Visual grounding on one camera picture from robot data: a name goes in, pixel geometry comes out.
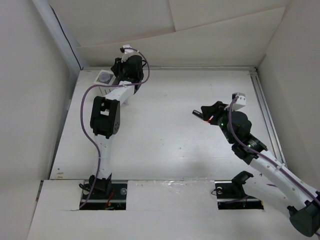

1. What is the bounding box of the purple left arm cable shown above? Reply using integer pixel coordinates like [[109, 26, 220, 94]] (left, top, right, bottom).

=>
[[79, 47, 151, 210]]

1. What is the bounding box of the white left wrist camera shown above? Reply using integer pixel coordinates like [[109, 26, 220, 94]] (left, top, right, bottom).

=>
[[120, 44, 139, 63]]

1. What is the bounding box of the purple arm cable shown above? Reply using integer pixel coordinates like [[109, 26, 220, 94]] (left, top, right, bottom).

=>
[[228, 97, 320, 201], [79, 47, 151, 210]]

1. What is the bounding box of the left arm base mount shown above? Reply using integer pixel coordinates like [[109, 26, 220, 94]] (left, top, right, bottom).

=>
[[79, 181, 128, 211]]

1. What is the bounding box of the white slatted organizer box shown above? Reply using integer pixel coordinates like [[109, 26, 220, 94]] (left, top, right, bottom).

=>
[[93, 70, 134, 105]]

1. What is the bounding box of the orange cap highlighter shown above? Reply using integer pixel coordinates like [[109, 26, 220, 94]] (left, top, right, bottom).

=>
[[192, 110, 212, 123]]

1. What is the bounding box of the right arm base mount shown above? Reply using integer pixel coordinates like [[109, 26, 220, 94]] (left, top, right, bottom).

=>
[[211, 171, 264, 210]]

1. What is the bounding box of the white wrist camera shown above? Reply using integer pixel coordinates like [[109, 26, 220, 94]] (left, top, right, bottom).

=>
[[120, 44, 139, 63], [232, 92, 246, 111]]

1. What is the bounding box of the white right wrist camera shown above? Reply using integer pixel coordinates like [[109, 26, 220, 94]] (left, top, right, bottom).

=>
[[232, 92, 246, 111]]

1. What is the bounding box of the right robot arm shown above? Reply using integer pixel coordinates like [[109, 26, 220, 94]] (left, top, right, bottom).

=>
[[200, 99, 320, 237]]

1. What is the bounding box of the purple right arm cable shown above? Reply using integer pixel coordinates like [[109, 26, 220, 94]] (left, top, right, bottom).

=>
[[228, 97, 320, 201]]

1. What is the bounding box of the clear jar of paper clips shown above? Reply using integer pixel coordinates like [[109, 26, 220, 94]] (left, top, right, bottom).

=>
[[98, 71, 113, 84]]

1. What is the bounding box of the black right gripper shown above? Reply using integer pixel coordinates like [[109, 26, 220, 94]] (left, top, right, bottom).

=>
[[201, 100, 237, 144]]

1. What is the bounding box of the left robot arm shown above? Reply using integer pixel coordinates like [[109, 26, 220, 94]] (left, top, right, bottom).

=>
[[89, 55, 146, 199]]

